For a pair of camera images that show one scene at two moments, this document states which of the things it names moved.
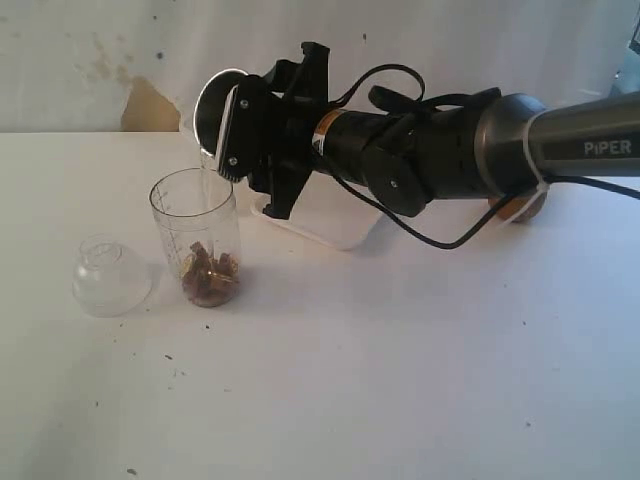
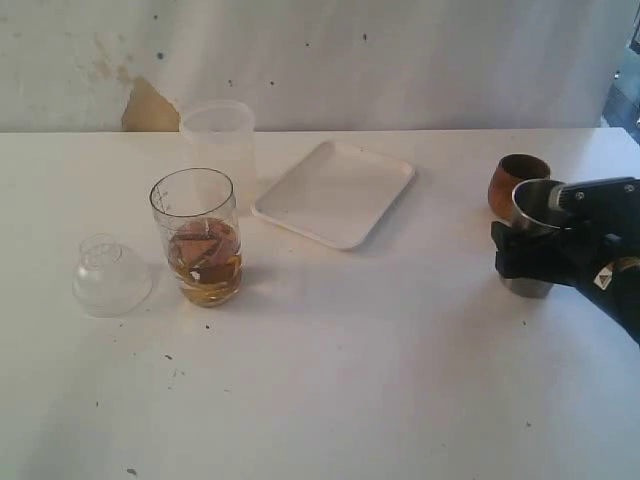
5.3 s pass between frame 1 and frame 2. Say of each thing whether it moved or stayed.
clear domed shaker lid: stayed
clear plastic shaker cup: stayed
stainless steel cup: moved
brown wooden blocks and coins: moved
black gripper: moved
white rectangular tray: stayed
